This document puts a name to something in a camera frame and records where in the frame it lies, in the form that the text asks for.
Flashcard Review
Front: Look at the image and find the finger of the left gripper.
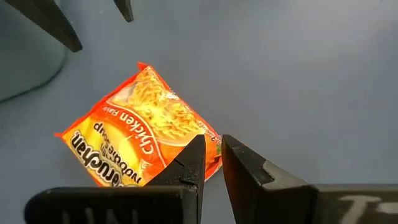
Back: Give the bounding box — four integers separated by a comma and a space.
113, 0, 135, 23
4, 0, 83, 53

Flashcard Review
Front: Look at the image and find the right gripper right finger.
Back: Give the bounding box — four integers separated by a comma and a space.
221, 134, 398, 224

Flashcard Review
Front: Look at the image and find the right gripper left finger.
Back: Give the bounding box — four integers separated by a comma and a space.
24, 134, 206, 224

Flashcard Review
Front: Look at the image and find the orange chicken ramen pack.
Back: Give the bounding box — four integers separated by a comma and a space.
53, 61, 223, 188

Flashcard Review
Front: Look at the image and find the grey-blue table mat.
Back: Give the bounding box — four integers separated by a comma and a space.
0, 0, 398, 224

